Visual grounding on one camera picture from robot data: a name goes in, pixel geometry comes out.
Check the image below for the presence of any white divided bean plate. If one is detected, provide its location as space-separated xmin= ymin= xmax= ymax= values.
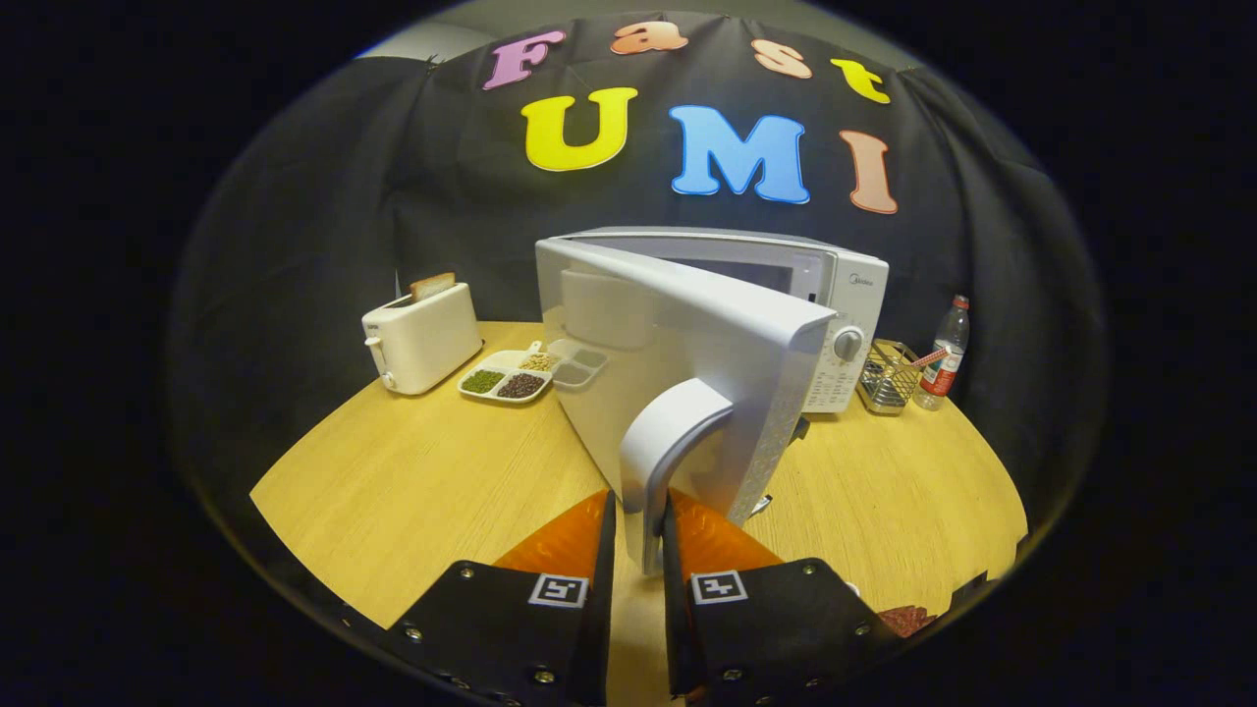
xmin=458 ymin=341 xmax=556 ymax=405

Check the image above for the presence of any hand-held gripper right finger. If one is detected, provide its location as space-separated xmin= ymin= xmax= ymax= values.
xmin=663 ymin=488 xmax=909 ymax=703

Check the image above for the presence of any white pop-up toaster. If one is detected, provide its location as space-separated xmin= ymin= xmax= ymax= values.
xmin=361 ymin=282 xmax=484 ymax=396

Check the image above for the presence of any white toaster oven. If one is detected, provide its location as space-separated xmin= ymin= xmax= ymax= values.
xmin=535 ymin=226 xmax=890 ymax=575

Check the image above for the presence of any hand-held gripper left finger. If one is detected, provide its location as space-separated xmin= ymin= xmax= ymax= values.
xmin=388 ymin=489 xmax=618 ymax=707

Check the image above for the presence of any clear plastic water bottle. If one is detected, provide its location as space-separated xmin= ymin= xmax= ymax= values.
xmin=913 ymin=295 xmax=971 ymax=410

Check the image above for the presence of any metal wire basket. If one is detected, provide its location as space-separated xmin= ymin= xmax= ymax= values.
xmin=856 ymin=339 xmax=924 ymax=416

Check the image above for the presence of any brown meat piece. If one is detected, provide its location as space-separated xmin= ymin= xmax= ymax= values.
xmin=877 ymin=605 xmax=937 ymax=637

